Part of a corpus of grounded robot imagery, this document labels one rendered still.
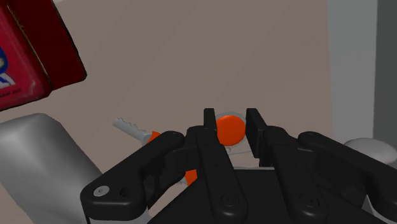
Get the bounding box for red printed box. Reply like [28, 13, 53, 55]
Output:
[0, 0, 88, 112]

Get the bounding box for grey rounded object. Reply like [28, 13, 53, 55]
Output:
[0, 113, 104, 224]

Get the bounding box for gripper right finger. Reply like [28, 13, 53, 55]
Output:
[246, 108, 397, 221]

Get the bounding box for white round object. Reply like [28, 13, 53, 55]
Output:
[343, 137, 397, 166]

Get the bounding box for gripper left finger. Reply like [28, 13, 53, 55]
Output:
[80, 108, 249, 223]

